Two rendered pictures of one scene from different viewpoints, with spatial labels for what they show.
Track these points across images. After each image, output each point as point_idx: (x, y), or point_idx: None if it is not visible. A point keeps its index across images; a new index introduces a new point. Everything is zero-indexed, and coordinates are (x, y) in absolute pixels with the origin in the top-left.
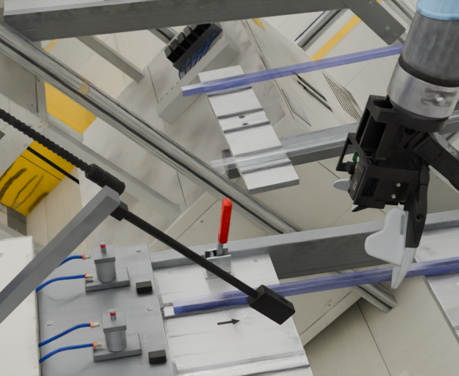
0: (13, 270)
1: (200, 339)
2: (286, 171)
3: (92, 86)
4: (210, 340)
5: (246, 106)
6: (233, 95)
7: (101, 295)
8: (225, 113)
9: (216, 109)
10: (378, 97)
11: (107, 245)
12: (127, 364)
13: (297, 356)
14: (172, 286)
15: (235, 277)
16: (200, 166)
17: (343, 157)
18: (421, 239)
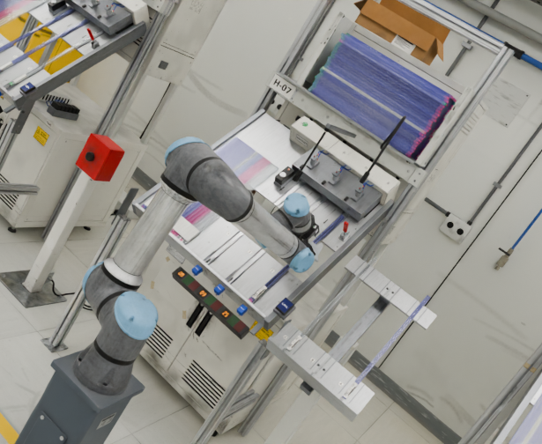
0: (378, 181)
1: (327, 212)
2: (351, 268)
3: (528, 372)
4: (324, 213)
5: (397, 299)
6: (408, 305)
7: (354, 192)
8: (400, 292)
9: (405, 293)
10: (311, 216)
11: (360, 191)
12: (328, 178)
13: None
14: (351, 225)
15: (305, 163)
16: (471, 429)
17: (318, 230)
18: (296, 284)
